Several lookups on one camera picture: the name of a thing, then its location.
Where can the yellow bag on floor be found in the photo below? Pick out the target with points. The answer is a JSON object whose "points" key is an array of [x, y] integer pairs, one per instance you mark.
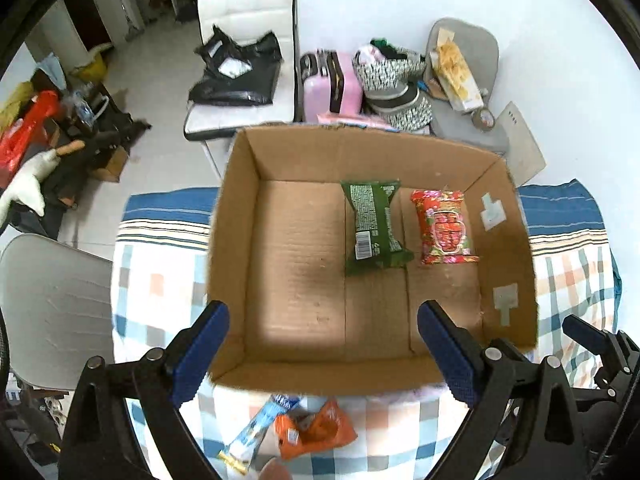
{"points": [[95, 69]]}

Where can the grey chair by wall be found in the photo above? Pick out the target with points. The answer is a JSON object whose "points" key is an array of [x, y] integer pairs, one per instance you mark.
{"points": [[481, 51]]}

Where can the black bag on chair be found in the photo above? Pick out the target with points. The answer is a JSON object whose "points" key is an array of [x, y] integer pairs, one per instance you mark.
{"points": [[236, 75]]}

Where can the white goose plush toy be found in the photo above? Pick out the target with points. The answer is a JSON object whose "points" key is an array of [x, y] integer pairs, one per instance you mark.
{"points": [[25, 187]]}

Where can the yellow snack box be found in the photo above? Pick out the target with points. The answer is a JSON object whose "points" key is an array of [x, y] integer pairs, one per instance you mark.
{"points": [[454, 74]]}

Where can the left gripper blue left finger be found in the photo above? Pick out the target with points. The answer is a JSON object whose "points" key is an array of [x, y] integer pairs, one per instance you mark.
{"points": [[193, 349]]}

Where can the grey flat board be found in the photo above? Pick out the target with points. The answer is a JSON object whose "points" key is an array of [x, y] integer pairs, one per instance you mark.
{"points": [[523, 155]]}

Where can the grey chair near table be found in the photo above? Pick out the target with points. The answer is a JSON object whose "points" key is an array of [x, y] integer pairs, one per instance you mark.
{"points": [[56, 304]]}

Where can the open cardboard box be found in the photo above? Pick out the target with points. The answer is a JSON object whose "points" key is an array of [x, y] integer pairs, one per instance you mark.
{"points": [[326, 241]]}

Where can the patterned tote bag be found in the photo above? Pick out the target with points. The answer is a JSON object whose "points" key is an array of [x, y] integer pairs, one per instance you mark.
{"points": [[389, 78]]}

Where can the red snack packet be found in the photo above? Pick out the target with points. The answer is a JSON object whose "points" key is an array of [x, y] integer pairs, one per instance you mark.
{"points": [[443, 230]]}

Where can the pink suitcase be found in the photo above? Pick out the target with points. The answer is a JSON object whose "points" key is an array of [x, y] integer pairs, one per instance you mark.
{"points": [[330, 84]]}

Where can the white padded chair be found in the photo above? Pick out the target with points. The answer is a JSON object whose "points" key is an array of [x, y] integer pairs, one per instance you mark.
{"points": [[245, 21]]}

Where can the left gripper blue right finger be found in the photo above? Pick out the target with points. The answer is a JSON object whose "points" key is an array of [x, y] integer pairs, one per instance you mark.
{"points": [[454, 350]]}

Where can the red plastic bag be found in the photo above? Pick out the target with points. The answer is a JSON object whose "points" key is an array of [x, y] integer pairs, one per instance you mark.
{"points": [[30, 130]]}

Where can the blue white wrapper bar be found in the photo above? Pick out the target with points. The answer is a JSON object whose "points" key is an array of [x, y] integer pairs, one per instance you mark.
{"points": [[241, 451]]}

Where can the small cardboard box on floor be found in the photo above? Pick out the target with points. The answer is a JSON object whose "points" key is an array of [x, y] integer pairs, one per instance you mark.
{"points": [[111, 165]]}

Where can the orange snack packet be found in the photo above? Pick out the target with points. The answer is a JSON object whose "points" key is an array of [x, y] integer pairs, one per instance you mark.
{"points": [[325, 430]]}

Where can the green snack packet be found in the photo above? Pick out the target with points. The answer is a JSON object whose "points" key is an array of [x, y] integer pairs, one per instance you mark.
{"points": [[375, 245]]}

